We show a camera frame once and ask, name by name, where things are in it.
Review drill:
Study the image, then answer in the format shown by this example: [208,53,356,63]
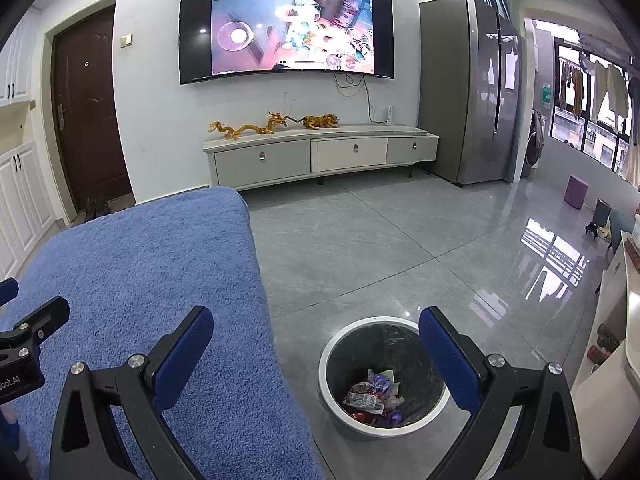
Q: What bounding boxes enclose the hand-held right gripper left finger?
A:
[48,305,215,480]

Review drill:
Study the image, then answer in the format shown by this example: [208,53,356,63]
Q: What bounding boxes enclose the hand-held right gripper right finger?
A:
[419,306,583,480]

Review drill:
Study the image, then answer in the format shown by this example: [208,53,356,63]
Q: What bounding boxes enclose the silver white wrapper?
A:
[344,382,385,415]

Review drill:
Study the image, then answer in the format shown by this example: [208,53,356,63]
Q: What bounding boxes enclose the white rimmed trash bin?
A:
[318,316,451,442]

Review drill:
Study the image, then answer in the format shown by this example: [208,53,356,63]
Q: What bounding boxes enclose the blue blanket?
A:
[0,186,326,480]

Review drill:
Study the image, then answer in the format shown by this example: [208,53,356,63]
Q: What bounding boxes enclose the dark shoes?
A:
[84,196,112,222]

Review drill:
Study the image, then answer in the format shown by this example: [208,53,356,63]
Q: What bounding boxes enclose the white side table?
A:
[570,242,640,413]

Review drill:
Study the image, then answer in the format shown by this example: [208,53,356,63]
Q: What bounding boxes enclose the brown door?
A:
[51,5,133,213]

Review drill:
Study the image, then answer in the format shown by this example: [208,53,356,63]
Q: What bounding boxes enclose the purple stool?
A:
[564,175,591,210]

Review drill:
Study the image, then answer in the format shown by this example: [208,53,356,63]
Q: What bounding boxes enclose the small dark bin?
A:
[586,198,614,238]

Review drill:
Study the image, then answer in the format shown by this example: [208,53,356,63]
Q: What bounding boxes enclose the teal chair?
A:
[606,208,634,247]

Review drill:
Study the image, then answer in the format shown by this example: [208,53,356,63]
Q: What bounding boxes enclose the golden dragon figurine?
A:
[208,111,289,141]

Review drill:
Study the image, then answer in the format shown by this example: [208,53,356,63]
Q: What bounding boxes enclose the white television cabinet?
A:
[202,123,440,192]

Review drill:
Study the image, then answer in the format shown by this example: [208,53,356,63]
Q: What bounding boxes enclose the grey refrigerator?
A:
[419,0,523,187]

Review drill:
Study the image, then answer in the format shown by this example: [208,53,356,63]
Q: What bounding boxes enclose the golden tiger figurine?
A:
[301,113,342,131]

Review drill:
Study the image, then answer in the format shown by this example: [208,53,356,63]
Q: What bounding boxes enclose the window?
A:
[549,35,640,182]

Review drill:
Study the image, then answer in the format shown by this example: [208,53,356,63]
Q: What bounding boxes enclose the brown hanging garment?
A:
[558,59,584,122]

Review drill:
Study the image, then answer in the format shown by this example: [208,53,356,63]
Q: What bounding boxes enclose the white hanging garment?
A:
[591,60,629,122]

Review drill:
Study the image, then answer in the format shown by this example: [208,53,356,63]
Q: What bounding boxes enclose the white wall cabinet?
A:
[0,7,57,281]

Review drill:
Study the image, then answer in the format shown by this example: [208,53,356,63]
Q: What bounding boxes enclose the television cables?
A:
[336,77,375,124]

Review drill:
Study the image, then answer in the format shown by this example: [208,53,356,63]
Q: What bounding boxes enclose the wall television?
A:
[179,0,395,86]

